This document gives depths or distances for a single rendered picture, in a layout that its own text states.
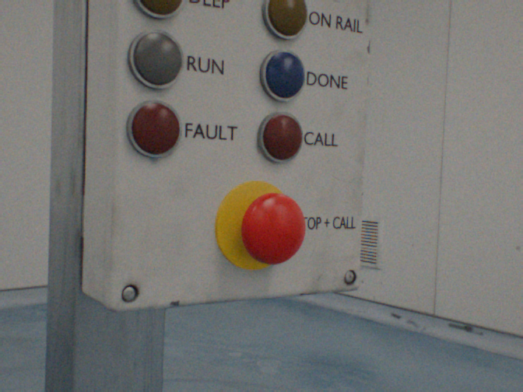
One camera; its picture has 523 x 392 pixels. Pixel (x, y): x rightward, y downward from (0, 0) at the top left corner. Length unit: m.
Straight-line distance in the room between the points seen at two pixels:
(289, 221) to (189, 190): 0.06
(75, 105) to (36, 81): 3.95
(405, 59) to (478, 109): 0.58
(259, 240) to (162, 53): 0.11
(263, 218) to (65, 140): 0.14
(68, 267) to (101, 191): 0.07
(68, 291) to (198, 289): 0.09
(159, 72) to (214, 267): 0.11
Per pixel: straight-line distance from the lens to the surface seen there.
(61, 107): 0.45
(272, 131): 0.39
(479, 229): 3.74
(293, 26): 0.41
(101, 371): 0.44
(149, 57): 0.36
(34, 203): 4.36
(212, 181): 0.38
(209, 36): 0.39
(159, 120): 0.36
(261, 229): 0.37
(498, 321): 3.73
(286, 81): 0.40
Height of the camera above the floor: 0.90
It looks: 3 degrees down
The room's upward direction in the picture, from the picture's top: 2 degrees clockwise
